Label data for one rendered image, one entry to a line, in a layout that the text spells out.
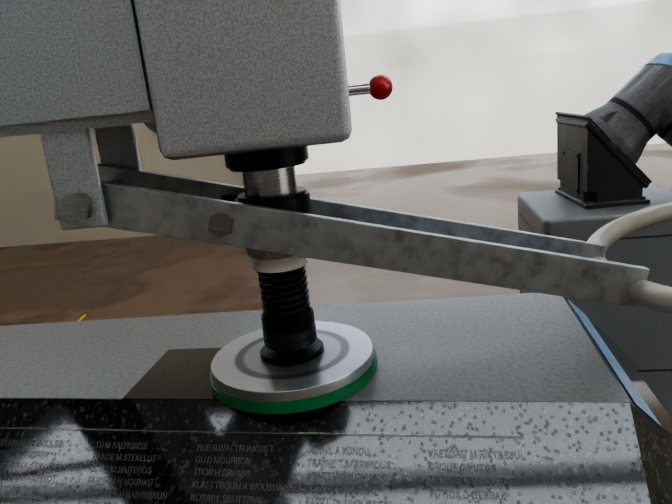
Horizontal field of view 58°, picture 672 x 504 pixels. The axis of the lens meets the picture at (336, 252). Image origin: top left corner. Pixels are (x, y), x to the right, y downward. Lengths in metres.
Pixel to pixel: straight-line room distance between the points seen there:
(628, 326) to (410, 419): 1.10
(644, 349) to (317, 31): 1.36
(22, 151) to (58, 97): 5.98
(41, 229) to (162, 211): 6.05
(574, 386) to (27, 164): 6.22
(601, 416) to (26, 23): 0.71
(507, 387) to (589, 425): 0.10
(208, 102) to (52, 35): 0.16
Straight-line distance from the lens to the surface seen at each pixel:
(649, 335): 1.76
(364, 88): 0.79
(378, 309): 0.99
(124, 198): 0.71
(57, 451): 0.87
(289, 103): 0.62
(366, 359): 0.76
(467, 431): 0.71
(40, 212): 6.69
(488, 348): 0.84
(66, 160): 0.70
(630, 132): 1.73
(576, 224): 1.61
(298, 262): 0.73
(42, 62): 0.68
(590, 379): 0.77
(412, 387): 0.75
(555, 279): 0.76
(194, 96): 0.63
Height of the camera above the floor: 1.22
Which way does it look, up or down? 15 degrees down
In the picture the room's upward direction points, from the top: 6 degrees counter-clockwise
